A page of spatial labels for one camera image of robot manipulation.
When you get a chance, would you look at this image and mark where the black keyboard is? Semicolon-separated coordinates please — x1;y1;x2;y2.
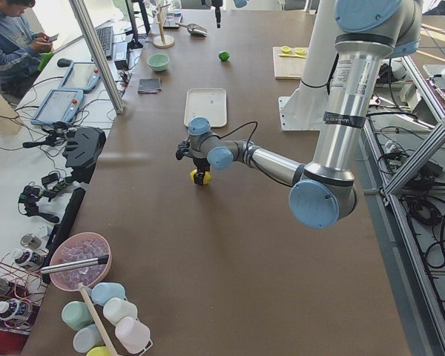
96;26;113;59

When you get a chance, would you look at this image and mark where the wooden cup rack stick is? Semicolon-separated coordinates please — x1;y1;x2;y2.
78;283;118;356

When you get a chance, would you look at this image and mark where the yellow plastic knife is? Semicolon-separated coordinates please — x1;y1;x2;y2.
278;53;306;59

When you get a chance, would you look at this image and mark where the metal ice scoop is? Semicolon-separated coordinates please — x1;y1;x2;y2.
40;254;111;274

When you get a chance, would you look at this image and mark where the grey-green plastic cup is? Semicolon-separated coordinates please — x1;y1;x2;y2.
73;324;105;353

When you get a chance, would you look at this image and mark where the upper lemon slice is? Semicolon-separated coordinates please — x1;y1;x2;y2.
280;46;291;54

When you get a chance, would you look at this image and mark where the black computer mouse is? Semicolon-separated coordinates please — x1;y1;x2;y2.
56;58;73;67

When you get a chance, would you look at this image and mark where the bamboo cutting board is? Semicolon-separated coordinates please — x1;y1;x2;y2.
272;46;308;80

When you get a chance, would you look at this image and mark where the wooden mug tree stand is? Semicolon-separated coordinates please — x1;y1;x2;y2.
153;4;175;49

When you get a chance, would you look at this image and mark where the yellow plastic cup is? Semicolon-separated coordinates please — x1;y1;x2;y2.
86;346;111;356

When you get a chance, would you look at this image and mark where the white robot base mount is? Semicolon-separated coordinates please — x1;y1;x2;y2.
279;0;338;131

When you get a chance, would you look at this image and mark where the blue plastic cup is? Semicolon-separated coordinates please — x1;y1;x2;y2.
91;282;126;306

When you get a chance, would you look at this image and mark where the lower lemon slice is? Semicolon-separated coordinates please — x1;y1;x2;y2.
294;47;306;56

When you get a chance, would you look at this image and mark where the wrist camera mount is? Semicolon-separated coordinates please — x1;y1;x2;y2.
175;138;193;160

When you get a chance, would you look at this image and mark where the aluminium frame post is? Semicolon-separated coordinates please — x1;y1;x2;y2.
69;0;125;114

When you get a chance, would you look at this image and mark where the white plastic cup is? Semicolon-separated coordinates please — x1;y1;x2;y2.
103;297;138;326

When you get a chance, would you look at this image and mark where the yellow lemon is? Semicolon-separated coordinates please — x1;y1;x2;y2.
189;169;211;185

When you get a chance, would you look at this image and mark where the green plastic cup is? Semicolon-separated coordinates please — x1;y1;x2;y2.
61;301;93;331

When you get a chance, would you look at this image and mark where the pink bowl of ice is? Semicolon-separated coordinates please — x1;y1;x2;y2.
49;232;112;291

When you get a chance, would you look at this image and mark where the black plastic bracket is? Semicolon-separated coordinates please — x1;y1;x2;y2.
62;127;106;184

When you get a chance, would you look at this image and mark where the grey folded cloth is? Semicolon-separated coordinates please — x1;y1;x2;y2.
137;78;162;93

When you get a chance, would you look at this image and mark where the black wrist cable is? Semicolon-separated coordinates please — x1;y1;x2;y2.
217;120;260;149

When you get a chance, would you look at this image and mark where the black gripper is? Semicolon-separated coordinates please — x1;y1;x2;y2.
192;157;210;185

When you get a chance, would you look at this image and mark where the pink plastic cup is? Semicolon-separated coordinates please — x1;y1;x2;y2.
115;317;153;355

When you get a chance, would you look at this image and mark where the white rabbit print tray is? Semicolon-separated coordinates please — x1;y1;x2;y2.
183;88;227;128

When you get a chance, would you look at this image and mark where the mint green bowl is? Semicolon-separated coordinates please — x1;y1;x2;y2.
147;53;170;72

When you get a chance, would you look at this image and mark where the silver metal scoop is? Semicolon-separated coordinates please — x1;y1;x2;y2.
177;22;208;37

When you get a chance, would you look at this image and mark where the lower teach pendant tablet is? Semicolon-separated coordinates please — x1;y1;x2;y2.
31;88;85;126

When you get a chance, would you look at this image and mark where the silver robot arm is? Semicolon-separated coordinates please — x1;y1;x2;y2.
176;1;422;228

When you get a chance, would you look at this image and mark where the lemon slice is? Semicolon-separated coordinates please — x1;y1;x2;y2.
294;47;306;56
280;46;291;54

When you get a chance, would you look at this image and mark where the green lime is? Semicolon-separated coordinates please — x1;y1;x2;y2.
218;51;230;62

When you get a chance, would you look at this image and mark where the seated person in blue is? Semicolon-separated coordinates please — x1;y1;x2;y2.
0;0;53;98

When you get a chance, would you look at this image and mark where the upper teach pendant tablet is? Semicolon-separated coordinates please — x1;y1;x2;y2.
59;62;101;93

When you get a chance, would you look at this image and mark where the teach pendant tablet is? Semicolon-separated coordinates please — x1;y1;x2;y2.
59;62;101;93
31;88;85;126

